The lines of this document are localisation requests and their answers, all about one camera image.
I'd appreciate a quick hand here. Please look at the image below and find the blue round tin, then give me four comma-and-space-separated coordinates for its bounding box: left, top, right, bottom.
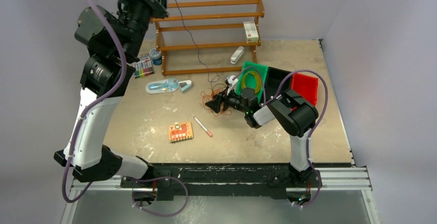
149, 48, 162, 65

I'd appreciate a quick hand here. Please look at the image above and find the yellow coiled cable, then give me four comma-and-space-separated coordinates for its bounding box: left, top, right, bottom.
241, 72, 265, 95

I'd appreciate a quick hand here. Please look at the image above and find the red plastic bin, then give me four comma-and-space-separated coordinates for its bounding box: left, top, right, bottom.
291, 73, 318, 106

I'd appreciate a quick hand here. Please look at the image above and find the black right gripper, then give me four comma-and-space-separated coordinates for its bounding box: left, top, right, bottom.
205, 86, 248, 114

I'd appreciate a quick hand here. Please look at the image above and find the marker pen set pack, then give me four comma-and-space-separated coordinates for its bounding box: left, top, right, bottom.
131, 54, 155, 78

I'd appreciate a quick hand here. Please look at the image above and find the blue toothbrush blister pack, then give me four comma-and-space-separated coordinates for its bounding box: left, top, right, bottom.
145, 78, 186, 94

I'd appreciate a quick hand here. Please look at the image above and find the black plastic bin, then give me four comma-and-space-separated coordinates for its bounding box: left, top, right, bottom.
264, 67, 290, 99

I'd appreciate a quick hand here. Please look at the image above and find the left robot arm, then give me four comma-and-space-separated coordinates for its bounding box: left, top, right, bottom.
54, 0, 169, 187

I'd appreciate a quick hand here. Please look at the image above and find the wooden shelf rack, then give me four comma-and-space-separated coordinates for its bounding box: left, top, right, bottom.
152, 0, 265, 76

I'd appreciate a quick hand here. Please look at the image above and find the aluminium rail frame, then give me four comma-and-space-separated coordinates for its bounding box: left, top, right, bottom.
60, 37, 380, 224

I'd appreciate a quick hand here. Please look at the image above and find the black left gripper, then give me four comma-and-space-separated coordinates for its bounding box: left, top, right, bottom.
113, 0, 169, 60

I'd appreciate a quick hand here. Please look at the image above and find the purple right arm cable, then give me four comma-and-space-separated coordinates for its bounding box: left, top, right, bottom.
232, 66, 329, 168

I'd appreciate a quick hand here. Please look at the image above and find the red marker pen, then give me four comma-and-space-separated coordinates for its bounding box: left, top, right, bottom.
194, 117, 213, 137

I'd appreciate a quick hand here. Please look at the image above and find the white stapler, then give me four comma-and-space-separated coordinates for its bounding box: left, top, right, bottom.
230, 46, 245, 64

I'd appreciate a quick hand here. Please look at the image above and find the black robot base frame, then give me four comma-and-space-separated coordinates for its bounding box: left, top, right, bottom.
121, 163, 322, 203

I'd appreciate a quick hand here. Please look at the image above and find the green plastic bin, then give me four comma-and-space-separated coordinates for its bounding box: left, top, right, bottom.
235, 61, 268, 103

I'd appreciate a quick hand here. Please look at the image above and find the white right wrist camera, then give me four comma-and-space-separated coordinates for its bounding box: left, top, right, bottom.
225, 75, 239, 88

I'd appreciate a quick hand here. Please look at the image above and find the orange snack packet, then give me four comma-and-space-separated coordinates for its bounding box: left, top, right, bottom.
168, 122, 194, 143

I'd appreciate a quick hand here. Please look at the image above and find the white cardboard box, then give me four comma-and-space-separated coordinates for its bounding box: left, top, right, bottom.
243, 21, 259, 43

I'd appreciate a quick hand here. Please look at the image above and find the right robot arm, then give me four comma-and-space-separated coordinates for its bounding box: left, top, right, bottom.
205, 88, 318, 186

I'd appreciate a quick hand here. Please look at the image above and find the orange cable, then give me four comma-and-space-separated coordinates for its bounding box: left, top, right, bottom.
200, 83, 236, 117

